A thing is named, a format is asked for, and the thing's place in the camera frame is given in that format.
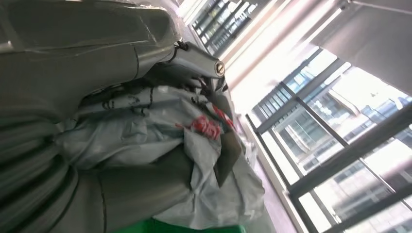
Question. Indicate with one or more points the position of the dark window frame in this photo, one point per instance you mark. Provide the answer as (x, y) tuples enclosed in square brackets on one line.
[(338, 165)]

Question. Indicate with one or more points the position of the grey plastic mailer package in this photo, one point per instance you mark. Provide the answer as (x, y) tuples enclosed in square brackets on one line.
[(128, 138)]

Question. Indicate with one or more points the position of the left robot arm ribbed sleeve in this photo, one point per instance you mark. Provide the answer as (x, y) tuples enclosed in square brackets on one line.
[(29, 180)]

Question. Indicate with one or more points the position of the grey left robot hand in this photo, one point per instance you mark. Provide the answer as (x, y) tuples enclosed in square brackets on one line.
[(80, 48)]

